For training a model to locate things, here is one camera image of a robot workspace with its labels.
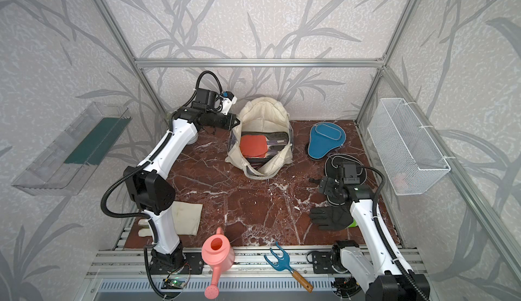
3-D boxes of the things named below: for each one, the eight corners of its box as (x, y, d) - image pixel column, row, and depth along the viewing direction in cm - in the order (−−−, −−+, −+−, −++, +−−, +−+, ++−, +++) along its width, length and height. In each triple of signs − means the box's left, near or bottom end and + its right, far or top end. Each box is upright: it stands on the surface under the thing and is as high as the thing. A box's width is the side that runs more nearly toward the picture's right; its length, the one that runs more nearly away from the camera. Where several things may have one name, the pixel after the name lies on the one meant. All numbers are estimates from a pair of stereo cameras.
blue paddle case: (308, 159, 105) (309, 154, 102) (304, 127, 120) (305, 122, 117) (349, 159, 105) (352, 154, 102) (340, 127, 120) (342, 122, 117)
